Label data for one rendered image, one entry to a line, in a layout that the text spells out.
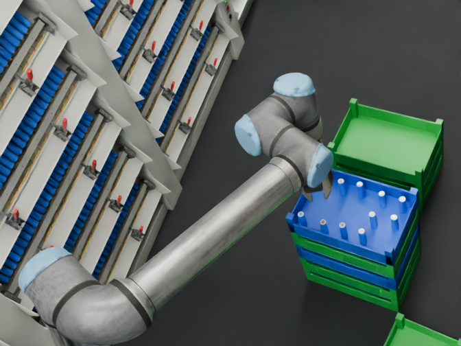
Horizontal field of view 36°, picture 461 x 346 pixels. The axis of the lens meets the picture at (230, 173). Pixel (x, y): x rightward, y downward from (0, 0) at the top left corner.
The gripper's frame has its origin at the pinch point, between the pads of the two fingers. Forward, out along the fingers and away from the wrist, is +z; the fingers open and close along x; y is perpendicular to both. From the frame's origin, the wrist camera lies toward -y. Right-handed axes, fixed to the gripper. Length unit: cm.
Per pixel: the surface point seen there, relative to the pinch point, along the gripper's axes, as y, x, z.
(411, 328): -9, -19, 49
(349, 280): 0.3, -3.5, 35.3
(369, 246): -5.3, -10.9, 15.3
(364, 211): 5.0, -11.1, 12.6
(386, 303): -2.9, -13.0, 44.4
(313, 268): 5.8, 6.6, 34.2
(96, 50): 29, 52, -39
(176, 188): 47, 52, 31
